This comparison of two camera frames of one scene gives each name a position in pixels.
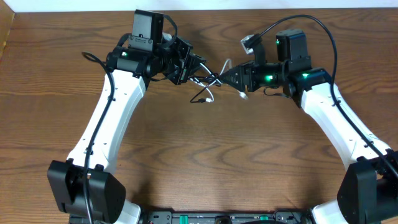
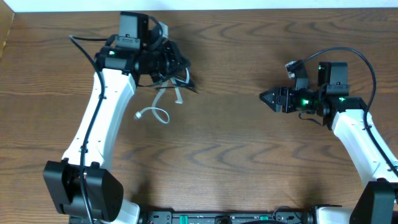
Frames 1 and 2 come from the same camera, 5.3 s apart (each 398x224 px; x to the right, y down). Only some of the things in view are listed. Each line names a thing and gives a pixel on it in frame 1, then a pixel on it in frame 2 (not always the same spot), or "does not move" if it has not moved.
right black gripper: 249,68 -> 280,99
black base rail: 206,217 does not move
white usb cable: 241,94 -> 162,116
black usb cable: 212,78 -> 176,83
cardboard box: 7,15 does not move
